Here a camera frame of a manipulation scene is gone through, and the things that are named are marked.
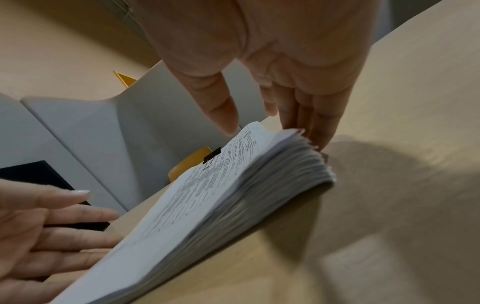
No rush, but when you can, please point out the person's left hand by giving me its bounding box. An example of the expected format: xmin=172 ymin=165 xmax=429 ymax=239
xmin=0 ymin=178 xmax=125 ymax=304

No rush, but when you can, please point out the person's right hand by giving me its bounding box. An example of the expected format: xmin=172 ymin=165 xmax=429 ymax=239
xmin=129 ymin=0 xmax=378 ymax=152

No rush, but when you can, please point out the black binder clip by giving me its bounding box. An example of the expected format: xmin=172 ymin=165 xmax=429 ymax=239
xmin=202 ymin=146 xmax=223 ymax=165

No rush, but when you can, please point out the pile of printed papers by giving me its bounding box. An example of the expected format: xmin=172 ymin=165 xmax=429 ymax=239
xmin=50 ymin=120 xmax=338 ymax=304

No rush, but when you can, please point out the black monitor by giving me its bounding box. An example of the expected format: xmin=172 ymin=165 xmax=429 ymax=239
xmin=0 ymin=160 xmax=112 ymax=232

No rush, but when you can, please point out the yellow plastic chair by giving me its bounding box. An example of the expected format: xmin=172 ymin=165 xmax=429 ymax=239
xmin=168 ymin=146 xmax=214 ymax=182

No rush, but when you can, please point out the yellow triangular wall piece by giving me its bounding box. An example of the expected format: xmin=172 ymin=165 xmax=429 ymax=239
xmin=113 ymin=70 xmax=139 ymax=88

